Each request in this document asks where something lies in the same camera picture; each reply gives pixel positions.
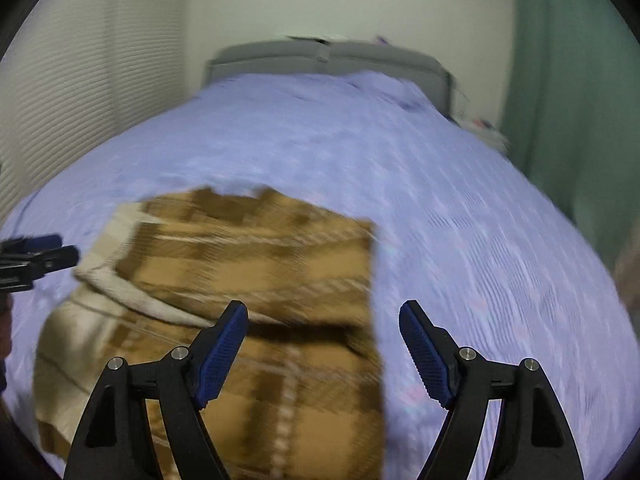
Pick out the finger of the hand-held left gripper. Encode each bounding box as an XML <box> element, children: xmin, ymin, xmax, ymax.
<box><xmin>0</xmin><ymin>245</ymin><xmax>80</xmax><ymax>292</ymax></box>
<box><xmin>0</xmin><ymin>233</ymin><xmax>62</xmax><ymax>260</ymax></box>

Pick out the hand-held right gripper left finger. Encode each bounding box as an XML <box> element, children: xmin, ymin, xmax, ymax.
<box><xmin>62</xmin><ymin>300</ymin><xmax>249</xmax><ymax>480</ymax></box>

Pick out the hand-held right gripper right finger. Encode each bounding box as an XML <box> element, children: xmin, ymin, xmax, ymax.
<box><xmin>398</xmin><ymin>300</ymin><xmax>586</xmax><ymax>480</ymax></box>

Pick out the brown plaid garment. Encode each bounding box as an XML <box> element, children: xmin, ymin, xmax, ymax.
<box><xmin>32</xmin><ymin>186</ymin><xmax>387</xmax><ymax>480</ymax></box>

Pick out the white louvered closet door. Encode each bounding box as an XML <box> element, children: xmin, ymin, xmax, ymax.
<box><xmin>112</xmin><ymin>0</ymin><xmax>198</xmax><ymax>138</ymax></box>
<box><xmin>0</xmin><ymin>0</ymin><xmax>121</xmax><ymax>223</ymax></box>

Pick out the purple patterned bedspread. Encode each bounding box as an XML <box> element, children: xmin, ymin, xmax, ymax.
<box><xmin>0</xmin><ymin>71</ymin><xmax>633</xmax><ymax>480</ymax></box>

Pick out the bedside clutter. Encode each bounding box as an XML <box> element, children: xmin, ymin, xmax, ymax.
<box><xmin>450</xmin><ymin>85</ymin><xmax>511</xmax><ymax>153</ymax></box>

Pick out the green curtain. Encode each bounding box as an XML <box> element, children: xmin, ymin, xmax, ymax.
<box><xmin>502</xmin><ymin>0</ymin><xmax>640</xmax><ymax>266</ymax></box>

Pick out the grey padded headboard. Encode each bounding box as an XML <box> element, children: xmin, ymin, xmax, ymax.
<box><xmin>206</xmin><ymin>40</ymin><xmax>458</xmax><ymax>113</ymax></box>

